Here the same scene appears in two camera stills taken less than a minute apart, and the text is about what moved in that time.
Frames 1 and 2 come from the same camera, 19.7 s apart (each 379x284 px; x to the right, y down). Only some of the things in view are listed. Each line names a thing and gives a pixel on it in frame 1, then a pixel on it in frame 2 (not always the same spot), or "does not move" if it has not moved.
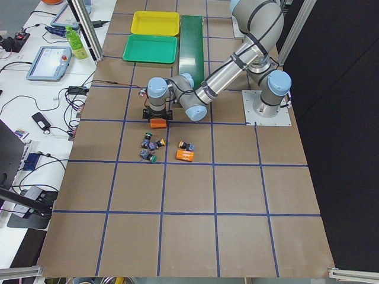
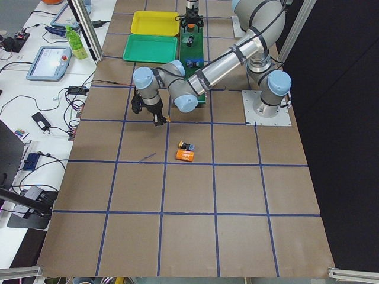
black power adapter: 78,90 does not move
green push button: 145,154 -> 191,63
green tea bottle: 74,41 does not move
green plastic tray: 151,48 does not move
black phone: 41,120 does not move
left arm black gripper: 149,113 -> 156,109
